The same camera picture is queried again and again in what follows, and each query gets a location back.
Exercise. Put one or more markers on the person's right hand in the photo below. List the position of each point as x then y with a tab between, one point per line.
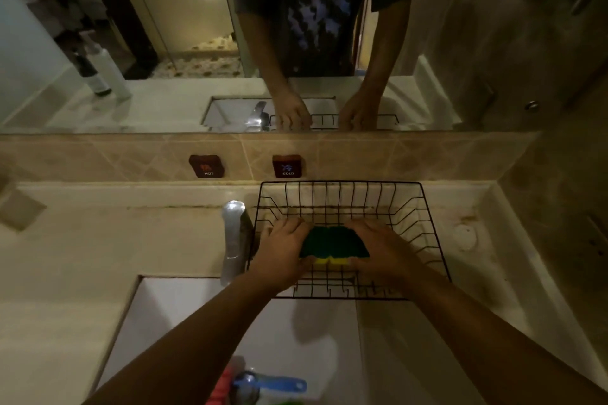
389	255

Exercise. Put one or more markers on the person's left hand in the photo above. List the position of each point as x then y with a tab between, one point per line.
278	257

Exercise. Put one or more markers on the person's left thumb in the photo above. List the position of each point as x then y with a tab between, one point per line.
308	267

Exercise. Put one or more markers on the person's right thumb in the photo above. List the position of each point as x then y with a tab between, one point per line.
361	266

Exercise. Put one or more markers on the green and yellow sponge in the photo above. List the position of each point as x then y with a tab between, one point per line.
332	242

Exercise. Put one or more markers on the person's right forearm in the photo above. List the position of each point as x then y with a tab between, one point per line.
494	343

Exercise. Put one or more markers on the person's left forearm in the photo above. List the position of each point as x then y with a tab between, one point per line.
190	347

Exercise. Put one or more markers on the white sink basin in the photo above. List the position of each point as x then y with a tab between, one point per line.
304	343

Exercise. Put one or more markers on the chrome faucet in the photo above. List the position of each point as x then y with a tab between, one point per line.
233	238

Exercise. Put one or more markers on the dark cold tap button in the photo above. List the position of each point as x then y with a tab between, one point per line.
287	166

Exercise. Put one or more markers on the dark hot tap button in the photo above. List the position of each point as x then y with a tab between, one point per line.
206	166

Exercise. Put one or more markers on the pink plastic item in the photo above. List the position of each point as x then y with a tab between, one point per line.
222	386

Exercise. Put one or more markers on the white pump bottle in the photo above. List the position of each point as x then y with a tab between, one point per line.
107	65

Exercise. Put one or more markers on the dark small bottle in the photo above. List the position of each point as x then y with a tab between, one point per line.
89	73

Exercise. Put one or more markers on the round metal wall knob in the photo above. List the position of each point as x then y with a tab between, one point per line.
532	106

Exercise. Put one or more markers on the wall mirror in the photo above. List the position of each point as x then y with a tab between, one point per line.
180	15

